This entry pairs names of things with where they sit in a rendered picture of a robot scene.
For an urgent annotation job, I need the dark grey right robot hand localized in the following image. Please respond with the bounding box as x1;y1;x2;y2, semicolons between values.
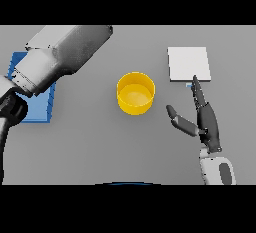
165;74;223;154

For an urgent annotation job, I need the pale square measuring scale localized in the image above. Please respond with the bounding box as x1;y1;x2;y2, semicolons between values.
166;46;213;88

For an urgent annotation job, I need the yellow bowl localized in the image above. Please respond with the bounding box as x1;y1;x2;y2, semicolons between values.
116;71;157;117

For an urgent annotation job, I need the blue tray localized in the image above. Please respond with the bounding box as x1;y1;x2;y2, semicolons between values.
7;51;57;124

